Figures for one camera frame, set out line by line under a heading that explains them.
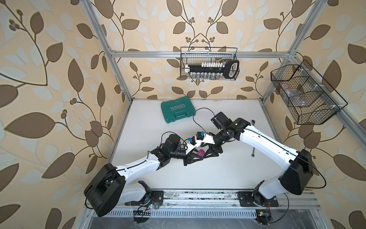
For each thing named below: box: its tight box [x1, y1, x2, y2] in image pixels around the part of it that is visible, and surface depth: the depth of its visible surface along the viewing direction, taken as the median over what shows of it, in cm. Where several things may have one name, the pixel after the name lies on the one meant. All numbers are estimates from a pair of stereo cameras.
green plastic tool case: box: [161, 96, 196, 124], surface depth 111 cm
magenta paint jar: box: [197, 148, 206, 158], surface depth 74 cm
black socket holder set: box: [184, 59, 240, 80], surface depth 86 cm
